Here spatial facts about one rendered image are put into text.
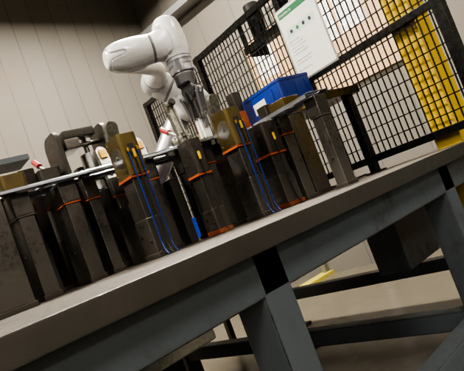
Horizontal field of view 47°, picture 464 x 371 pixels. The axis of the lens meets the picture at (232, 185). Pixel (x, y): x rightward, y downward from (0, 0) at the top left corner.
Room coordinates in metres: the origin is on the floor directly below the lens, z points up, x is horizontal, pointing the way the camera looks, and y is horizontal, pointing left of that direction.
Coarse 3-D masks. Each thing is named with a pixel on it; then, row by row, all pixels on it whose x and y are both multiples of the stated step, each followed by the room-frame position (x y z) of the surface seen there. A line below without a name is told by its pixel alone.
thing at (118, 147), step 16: (112, 144) 1.44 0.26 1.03; (128, 144) 1.42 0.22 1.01; (112, 160) 1.47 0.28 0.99; (128, 160) 1.42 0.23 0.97; (128, 176) 1.42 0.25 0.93; (144, 176) 1.44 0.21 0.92; (128, 192) 1.46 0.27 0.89; (144, 192) 1.43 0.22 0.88; (144, 208) 1.42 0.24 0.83; (160, 208) 1.43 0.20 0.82; (144, 224) 1.43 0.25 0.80; (160, 224) 1.43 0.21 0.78; (144, 240) 1.46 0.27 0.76; (160, 240) 1.43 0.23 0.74; (160, 256) 1.41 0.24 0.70
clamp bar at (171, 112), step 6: (168, 102) 1.94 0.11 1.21; (174, 102) 1.95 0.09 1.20; (168, 108) 1.96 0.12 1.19; (174, 108) 1.97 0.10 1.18; (168, 114) 1.96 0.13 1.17; (174, 114) 1.97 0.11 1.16; (174, 120) 1.96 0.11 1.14; (180, 120) 1.97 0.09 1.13; (174, 126) 1.95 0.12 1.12; (180, 126) 1.97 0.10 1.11; (180, 132) 1.96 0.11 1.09; (186, 132) 1.96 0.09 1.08
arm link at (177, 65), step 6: (180, 54) 1.80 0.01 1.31; (186, 54) 1.81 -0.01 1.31; (168, 60) 1.82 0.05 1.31; (174, 60) 1.80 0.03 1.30; (180, 60) 1.80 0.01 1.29; (186, 60) 1.81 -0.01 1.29; (168, 66) 1.83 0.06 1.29; (174, 66) 1.81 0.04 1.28; (180, 66) 1.80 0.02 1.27; (186, 66) 1.81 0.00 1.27; (192, 66) 1.82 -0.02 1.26; (174, 72) 1.81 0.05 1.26; (180, 72) 1.81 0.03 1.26
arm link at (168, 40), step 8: (160, 16) 1.81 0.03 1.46; (168, 16) 1.81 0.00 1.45; (152, 24) 1.82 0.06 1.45; (160, 24) 1.80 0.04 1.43; (168, 24) 1.80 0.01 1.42; (176, 24) 1.81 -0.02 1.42; (152, 32) 1.79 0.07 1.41; (160, 32) 1.79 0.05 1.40; (168, 32) 1.79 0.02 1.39; (176, 32) 1.80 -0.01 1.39; (152, 40) 1.78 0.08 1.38; (160, 40) 1.78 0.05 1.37; (168, 40) 1.79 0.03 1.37; (176, 40) 1.80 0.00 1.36; (184, 40) 1.82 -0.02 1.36; (160, 48) 1.79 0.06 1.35; (168, 48) 1.79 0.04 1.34; (176, 48) 1.80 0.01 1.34; (184, 48) 1.81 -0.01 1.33; (160, 56) 1.80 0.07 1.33; (168, 56) 1.81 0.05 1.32
